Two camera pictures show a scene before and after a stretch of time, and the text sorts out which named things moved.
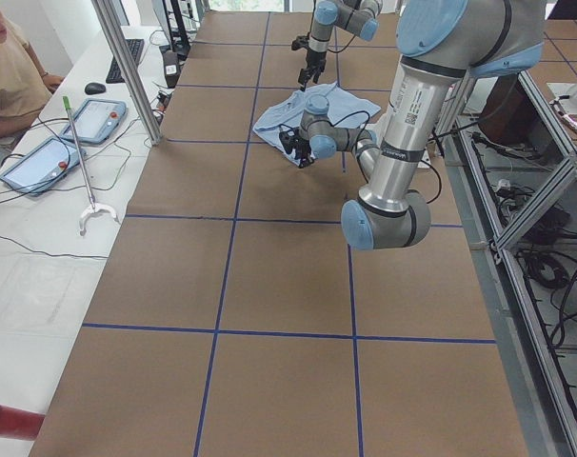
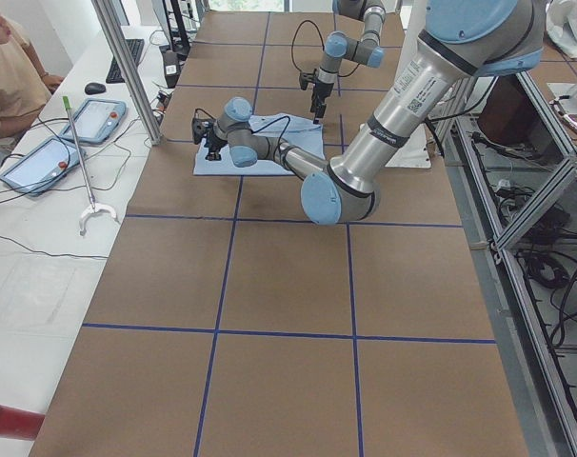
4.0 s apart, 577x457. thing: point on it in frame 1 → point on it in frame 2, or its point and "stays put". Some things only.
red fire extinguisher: x=5 y=421 stays put
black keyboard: x=114 y=74 stays put
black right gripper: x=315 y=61 → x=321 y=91
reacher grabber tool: x=93 y=208 stays put
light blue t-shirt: x=346 y=109 → x=303 y=132
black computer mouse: x=94 y=89 stays put
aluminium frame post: x=129 y=70 stays put
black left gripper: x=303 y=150 → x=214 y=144
